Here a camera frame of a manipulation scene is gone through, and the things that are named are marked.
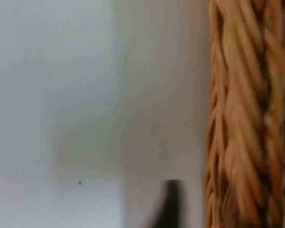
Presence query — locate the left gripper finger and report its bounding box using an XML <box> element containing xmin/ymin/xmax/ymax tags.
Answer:
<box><xmin>146</xmin><ymin>179</ymin><xmax>189</xmax><ymax>228</ymax></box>

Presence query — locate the pale brown wicker basket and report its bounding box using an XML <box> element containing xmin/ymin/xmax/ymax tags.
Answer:
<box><xmin>203</xmin><ymin>0</ymin><xmax>285</xmax><ymax>228</ymax></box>

